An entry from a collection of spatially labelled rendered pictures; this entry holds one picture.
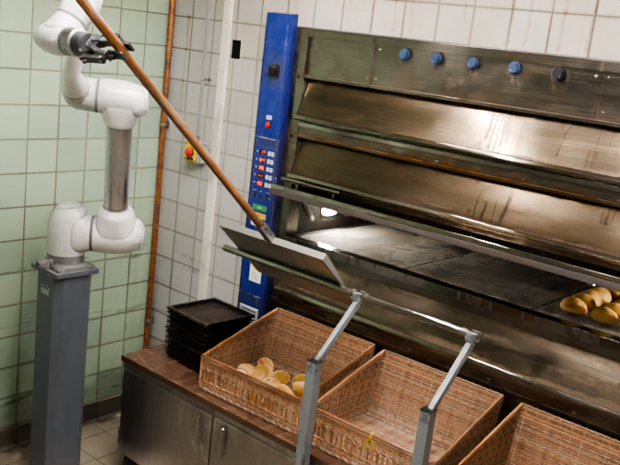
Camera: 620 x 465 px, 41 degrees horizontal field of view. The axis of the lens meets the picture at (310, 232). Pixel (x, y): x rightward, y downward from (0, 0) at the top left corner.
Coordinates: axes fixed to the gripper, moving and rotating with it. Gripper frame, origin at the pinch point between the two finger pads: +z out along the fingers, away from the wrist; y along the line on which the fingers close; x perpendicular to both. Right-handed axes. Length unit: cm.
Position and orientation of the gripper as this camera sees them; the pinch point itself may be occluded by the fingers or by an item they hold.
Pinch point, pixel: (121, 50)
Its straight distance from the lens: 259.4
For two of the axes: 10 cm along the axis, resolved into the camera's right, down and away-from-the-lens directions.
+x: -4.0, -5.6, -7.3
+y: -5.1, 7.9, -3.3
